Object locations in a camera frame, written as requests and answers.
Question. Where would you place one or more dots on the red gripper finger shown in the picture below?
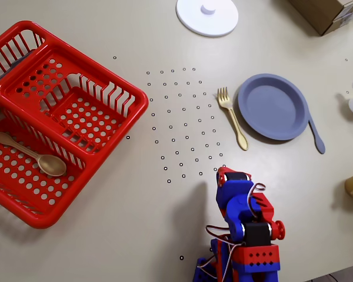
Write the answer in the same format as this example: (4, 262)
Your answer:
(222, 174)

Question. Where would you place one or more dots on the blue gripper body, black motor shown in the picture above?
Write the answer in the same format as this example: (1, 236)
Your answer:
(234, 177)

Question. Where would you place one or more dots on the wooden spoon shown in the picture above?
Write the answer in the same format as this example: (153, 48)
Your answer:
(233, 120)

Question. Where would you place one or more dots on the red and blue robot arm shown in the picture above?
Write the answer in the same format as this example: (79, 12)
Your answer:
(259, 258)

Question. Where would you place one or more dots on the blue-grey plastic plate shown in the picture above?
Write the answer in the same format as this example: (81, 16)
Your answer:
(272, 107)

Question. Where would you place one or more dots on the grey plastic knife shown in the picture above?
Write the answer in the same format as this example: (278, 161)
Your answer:
(316, 135)

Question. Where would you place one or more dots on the white round disc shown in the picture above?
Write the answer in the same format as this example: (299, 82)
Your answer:
(207, 23)

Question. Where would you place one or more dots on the red plastic cutlery basket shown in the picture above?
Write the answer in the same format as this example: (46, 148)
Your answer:
(76, 117)

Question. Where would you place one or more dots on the golden plastic spoon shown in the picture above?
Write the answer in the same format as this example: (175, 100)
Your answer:
(50, 164)

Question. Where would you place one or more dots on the cardboard box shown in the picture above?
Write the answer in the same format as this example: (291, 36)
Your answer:
(320, 11)

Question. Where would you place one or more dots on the grey plastic cutlery piece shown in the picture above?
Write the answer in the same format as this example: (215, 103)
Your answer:
(19, 61)

